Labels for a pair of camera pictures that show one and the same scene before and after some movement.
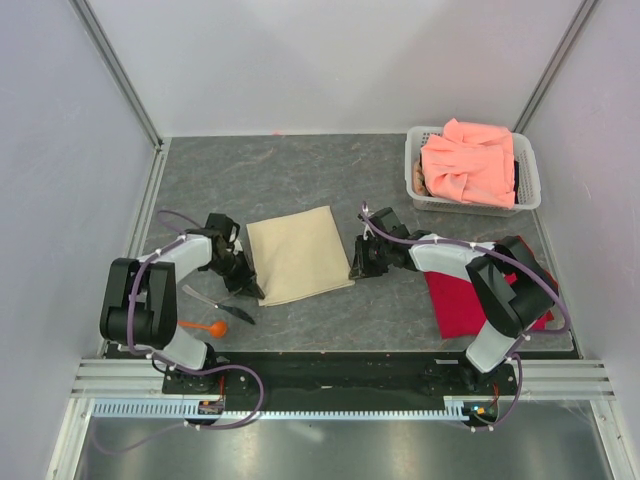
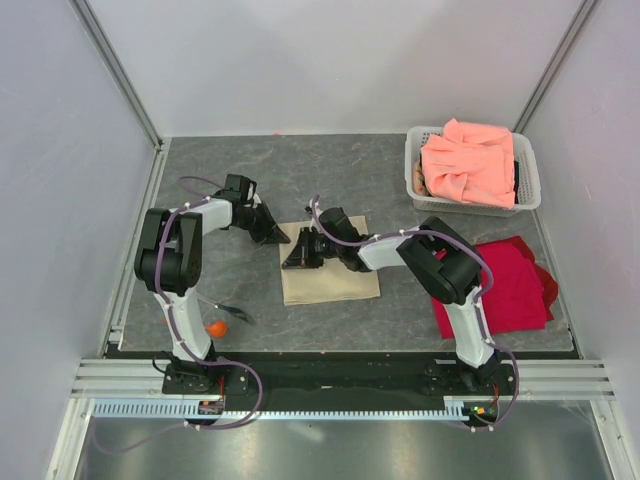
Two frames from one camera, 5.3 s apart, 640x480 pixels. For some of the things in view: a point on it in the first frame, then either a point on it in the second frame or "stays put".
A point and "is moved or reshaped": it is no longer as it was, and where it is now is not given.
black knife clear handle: [230, 310] stays put
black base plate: [337, 374] stays put
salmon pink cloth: [471, 162] stays put
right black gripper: [361, 268] → [301, 256]
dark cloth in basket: [516, 181] stays put
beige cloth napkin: [298, 256] is moved or reshaped
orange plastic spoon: [218, 329] stays put
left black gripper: [245, 285] → [270, 232]
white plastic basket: [528, 183] stays put
